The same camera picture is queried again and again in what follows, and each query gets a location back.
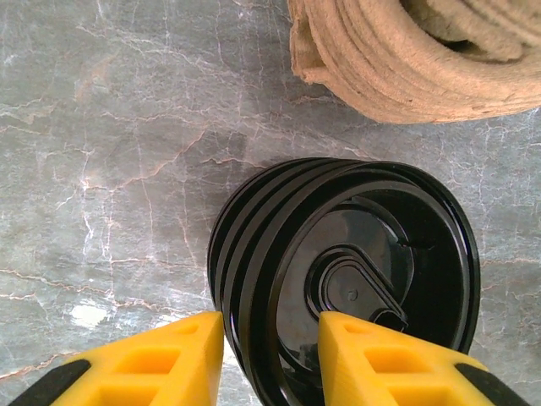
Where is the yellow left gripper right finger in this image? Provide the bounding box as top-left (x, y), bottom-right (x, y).
top-left (317, 311), bottom-right (536, 406)

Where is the black coffee cup lid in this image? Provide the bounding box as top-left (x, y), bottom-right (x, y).
top-left (249, 162), bottom-right (483, 406)

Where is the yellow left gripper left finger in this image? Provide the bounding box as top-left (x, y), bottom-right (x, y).
top-left (7, 311), bottom-right (224, 406)

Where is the brown pulp carrier stack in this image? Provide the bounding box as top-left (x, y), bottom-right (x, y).
top-left (287, 0), bottom-right (541, 125)

